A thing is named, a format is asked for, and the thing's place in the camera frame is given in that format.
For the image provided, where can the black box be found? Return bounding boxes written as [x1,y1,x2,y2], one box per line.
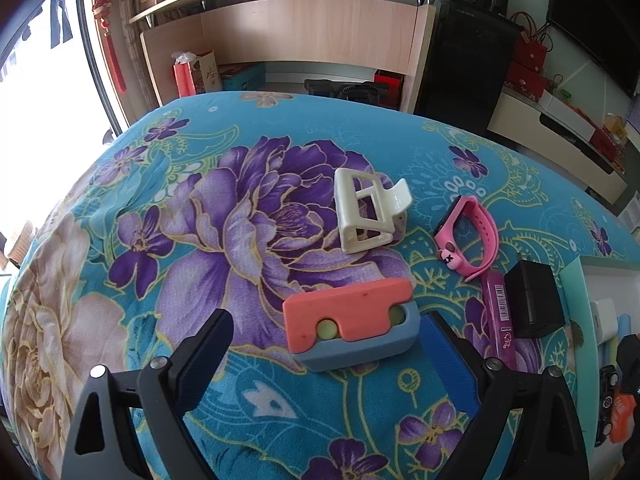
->
[504,260,566,339]

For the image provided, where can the pink watch band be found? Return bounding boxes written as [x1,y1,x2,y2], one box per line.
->
[432,196,498,283]

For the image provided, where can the black television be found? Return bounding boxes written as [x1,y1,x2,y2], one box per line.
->
[545,0,640,98]

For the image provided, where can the flat white box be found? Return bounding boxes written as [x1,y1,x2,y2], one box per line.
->
[540,92,606,131]

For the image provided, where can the white plug charger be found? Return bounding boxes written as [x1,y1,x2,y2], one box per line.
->
[590,300,621,343]

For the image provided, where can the black flat device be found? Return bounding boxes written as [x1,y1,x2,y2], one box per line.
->
[305,79,388,106]

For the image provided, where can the white television stand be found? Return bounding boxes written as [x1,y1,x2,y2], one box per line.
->
[487,85,628,206]

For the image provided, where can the red hanging decoration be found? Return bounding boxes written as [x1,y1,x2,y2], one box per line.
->
[91,0,126,95]

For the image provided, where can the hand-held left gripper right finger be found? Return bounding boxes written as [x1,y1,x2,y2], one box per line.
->
[422,310,591,480]

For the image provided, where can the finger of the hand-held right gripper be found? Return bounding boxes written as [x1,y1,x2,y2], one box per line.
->
[616,332,640,398]

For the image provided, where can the small red box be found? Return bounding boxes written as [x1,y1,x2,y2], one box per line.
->
[374,70,405,110]

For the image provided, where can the teal floral blanket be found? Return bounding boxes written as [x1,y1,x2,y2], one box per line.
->
[0,91,640,480]

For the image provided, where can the flat red box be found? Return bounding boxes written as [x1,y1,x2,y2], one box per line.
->
[590,127,626,161]

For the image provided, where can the wooden shelf cabinet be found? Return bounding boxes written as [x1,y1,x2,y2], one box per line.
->
[129,0,461,113]

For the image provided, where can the black tall appliance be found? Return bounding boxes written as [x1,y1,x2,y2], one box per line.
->
[415,0,521,136]

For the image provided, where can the white tray with green rim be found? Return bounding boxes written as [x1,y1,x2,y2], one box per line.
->
[560,254,640,480]

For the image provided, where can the red gift box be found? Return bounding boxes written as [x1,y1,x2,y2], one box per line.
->
[504,62,548,103]

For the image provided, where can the blue box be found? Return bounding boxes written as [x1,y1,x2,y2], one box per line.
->
[220,64,266,93]

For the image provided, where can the orange and blue toy block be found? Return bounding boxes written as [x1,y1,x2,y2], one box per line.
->
[282,277,422,373]

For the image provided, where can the hanging dark clothes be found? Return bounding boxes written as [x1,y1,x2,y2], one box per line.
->
[47,0,76,48]

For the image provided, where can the magenta bar with barcode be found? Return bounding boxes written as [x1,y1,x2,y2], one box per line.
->
[482,271,518,368]

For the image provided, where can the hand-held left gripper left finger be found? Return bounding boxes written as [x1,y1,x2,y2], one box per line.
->
[62,308,235,480]

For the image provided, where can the red and white gift bag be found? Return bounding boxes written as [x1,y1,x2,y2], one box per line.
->
[172,50,222,97]

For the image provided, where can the white hair claw clip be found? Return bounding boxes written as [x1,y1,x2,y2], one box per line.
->
[334,167,413,255]

